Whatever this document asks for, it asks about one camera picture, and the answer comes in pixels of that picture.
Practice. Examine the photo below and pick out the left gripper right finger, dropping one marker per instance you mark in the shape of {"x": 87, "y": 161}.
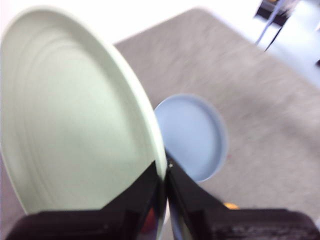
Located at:
{"x": 225, "y": 225}

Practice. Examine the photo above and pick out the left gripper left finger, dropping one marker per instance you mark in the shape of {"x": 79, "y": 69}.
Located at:
{"x": 112, "y": 225}

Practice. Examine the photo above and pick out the green round plate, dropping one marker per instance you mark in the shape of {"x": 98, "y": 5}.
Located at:
{"x": 75, "y": 120}

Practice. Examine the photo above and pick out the blue round plate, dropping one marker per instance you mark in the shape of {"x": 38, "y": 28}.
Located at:
{"x": 192, "y": 135}

